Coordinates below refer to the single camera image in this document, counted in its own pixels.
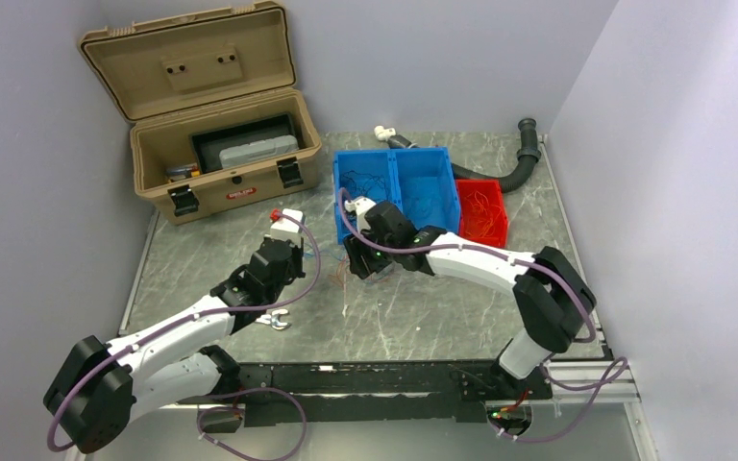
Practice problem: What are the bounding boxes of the blue wire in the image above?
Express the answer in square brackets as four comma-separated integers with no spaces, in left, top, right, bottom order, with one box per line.
[406,190,450,224]

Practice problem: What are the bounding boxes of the black wire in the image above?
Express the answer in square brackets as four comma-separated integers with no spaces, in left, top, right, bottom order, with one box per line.
[342,168,392,199]

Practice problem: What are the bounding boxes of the orange wire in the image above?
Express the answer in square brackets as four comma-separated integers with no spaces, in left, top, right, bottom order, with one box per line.
[464,187,505,243]

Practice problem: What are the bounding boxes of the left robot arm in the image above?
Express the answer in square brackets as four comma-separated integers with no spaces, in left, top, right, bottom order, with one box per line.
[43,230,305,453]

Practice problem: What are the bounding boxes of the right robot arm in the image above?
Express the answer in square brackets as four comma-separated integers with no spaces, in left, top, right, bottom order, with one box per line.
[337,197,597,399]

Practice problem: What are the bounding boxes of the silver open-end wrench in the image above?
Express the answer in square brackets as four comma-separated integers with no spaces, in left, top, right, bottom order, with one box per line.
[256,308,291,330]

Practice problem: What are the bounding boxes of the blue double plastic bin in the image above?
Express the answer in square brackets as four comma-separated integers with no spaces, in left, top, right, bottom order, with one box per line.
[333,147,460,233]

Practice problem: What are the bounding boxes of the white pipe fitting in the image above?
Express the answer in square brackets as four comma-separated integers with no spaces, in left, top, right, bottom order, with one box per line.
[373,125,397,142]

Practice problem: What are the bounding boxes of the red plastic bin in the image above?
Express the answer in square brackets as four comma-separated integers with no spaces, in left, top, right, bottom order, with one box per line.
[455,180,509,249]

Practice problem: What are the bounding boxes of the yellow black tool in toolbox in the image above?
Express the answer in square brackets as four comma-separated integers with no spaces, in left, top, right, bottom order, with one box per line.
[165,163,202,182]

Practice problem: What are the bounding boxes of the black tray in toolbox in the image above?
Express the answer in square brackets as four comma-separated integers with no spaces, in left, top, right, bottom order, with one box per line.
[189,112,303,174]

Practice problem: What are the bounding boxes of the tan plastic toolbox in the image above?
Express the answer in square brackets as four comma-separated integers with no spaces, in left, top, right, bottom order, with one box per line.
[79,1,322,225]

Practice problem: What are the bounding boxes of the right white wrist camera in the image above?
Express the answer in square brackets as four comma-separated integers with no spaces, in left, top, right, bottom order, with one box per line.
[344,196,377,231]

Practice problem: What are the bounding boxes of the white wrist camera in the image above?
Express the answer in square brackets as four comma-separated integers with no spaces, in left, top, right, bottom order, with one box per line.
[344,196,377,231]
[266,208,305,248]

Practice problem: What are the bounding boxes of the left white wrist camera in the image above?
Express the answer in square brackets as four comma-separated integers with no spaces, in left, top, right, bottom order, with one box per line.
[266,208,305,248]

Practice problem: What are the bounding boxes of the dark grey corrugated hose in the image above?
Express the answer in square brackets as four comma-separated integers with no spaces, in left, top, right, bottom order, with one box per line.
[386,117,543,195]

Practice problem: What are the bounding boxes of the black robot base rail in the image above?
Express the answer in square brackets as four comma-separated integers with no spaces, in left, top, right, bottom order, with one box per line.
[174,355,554,428]

